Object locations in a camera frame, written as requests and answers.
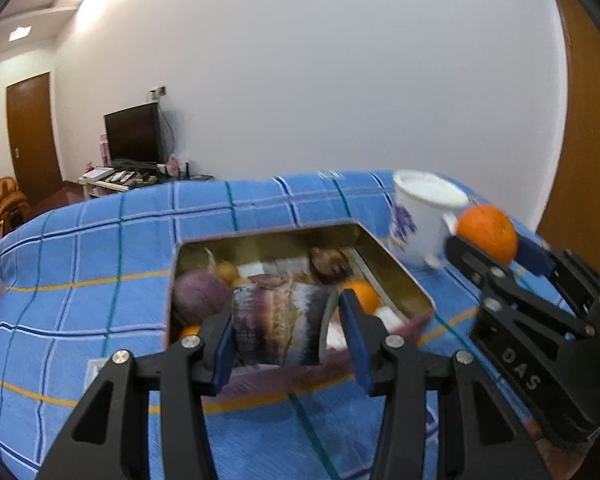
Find dark brown wooden door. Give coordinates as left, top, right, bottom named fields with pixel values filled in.
left=6, top=72, right=63, bottom=206

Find black router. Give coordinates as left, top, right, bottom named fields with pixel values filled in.
left=177, top=160, right=213, bottom=181

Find brown leather sofa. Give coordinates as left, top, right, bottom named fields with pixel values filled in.
left=0, top=177, right=31, bottom=241

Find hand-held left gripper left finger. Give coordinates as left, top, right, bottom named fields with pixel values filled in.
left=37, top=310, right=237, bottom=480

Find black television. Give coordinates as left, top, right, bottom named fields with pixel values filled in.
left=104, top=102, right=167, bottom=163

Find blue plaid blanket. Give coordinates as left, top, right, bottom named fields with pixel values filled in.
left=0, top=170, right=581, bottom=480

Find light brown wooden panel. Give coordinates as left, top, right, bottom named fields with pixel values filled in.
left=535, top=0, right=600, bottom=271

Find large orange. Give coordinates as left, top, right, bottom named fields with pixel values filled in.
left=456, top=204, right=519, bottom=266

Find sugarcane piece grey cut end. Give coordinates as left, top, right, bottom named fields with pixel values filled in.
left=231, top=280, right=338, bottom=367

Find small dark water chestnut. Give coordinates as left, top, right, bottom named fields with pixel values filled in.
left=307, top=246, right=353, bottom=283

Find white television stand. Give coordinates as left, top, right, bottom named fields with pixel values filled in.
left=77, top=167, right=216, bottom=201

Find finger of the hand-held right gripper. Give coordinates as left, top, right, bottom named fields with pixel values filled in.
left=517, top=236, right=600, bottom=333
left=446, top=236, right=596, bottom=342

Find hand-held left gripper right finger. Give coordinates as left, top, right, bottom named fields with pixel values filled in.
left=337, top=290, right=553, bottom=480

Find white mug blue flowers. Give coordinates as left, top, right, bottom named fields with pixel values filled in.
left=389, top=170, right=472, bottom=268

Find printed paper liner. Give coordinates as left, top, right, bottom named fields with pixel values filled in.
left=240, top=257, right=406, bottom=351

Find purple red apple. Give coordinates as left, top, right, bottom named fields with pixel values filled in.
left=172, top=269, right=233, bottom=326

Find pink metal tin box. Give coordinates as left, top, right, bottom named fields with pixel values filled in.
left=166, top=220, right=436, bottom=401

